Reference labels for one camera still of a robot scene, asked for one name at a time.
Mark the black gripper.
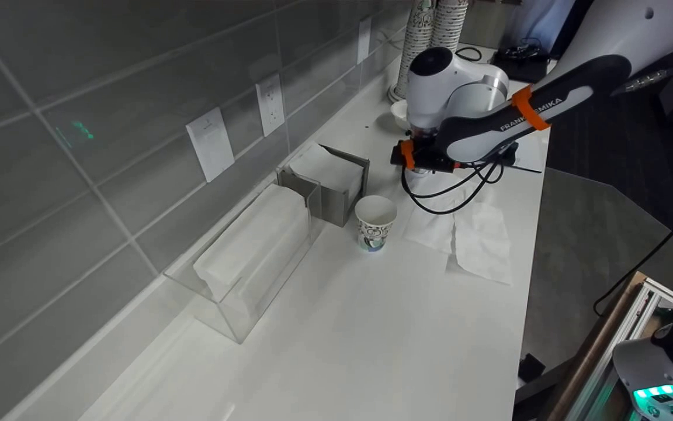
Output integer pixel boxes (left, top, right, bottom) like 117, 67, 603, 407
407, 137, 466, 172

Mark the white bowl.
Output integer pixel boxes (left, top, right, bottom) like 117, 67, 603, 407
387, 97, 413, 132

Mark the open patterned paper cup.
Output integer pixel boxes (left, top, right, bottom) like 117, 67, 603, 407
353, 192, 399, 256

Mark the grey napkin box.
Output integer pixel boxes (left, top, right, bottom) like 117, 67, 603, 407
274, 139, 372, 228

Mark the black bag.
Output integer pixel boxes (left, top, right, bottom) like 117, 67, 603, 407
490, 40, 558, 86

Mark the tall paper cup stack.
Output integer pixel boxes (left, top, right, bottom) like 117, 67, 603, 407
428, 0, 473, 53

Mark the pale blue cloth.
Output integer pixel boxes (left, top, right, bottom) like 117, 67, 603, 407
504, 0, 594, 56

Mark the clear paper towel dispenser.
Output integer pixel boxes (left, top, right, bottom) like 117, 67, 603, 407
161, 183, 327, 345

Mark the grey device with green light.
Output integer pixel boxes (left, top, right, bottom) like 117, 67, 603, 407
609, 314, 673, 421

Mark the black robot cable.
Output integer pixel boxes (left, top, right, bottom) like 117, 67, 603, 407
398, 157, 511, 219

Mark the white wall outlet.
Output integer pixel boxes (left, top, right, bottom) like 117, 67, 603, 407
253, 73, 289, 139
185, 104, 238, 185

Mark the black floor cable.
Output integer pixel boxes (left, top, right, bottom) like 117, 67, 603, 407
588, 183, 673, 318

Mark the wooden frame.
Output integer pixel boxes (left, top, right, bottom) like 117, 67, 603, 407
544, 269, 673, 421

